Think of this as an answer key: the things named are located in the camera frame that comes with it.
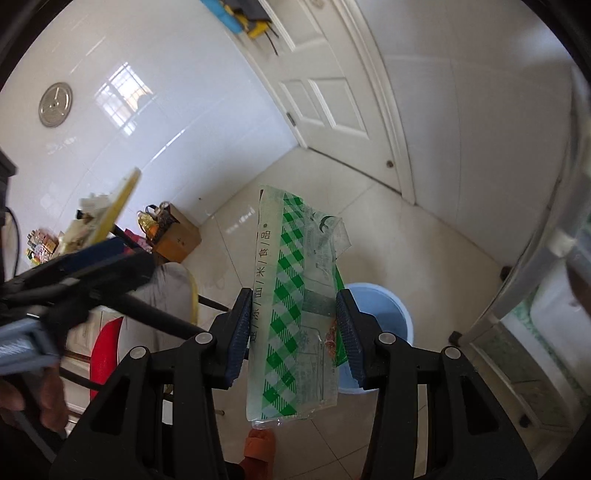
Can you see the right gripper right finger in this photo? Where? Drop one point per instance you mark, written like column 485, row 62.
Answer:
column 363, row 339

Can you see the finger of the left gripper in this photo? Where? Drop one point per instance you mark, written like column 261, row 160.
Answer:
column 110, row 279
column 65, row 266

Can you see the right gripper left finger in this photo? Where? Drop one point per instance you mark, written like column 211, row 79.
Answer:
column 227, row 342

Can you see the green checkered food bag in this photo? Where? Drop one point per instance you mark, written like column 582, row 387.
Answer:
column 295, row 348

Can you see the person's left hand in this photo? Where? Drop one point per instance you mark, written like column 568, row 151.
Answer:
column 50, row 398

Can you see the light blue plastic bucket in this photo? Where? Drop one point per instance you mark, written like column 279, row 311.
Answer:
column 392, row 316

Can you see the cooking oil bottle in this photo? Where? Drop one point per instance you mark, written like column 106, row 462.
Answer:
column 148, row 225

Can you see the bottles on cabinet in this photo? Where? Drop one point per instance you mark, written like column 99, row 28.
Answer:
column 41, row 246

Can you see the red plastic stool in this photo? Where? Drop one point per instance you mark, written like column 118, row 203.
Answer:
column 104, row 355

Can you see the brown cardboard box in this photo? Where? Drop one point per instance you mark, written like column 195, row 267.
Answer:
column 176, row 236

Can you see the left orange slipper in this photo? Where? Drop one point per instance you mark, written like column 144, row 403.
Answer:
column 259, row 452

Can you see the white appliance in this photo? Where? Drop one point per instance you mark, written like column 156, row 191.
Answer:
column 535, row 334

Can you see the blue hanging apron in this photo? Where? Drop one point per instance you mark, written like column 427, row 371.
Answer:
column 229, row 21

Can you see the yellow hanging cloth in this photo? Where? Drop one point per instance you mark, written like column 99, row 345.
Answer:
column 253, row 28

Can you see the white panel door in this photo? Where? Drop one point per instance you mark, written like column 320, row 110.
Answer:
column 322, row 66

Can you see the dark grey hanging apron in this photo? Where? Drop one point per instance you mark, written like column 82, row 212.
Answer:
column 251, row 9

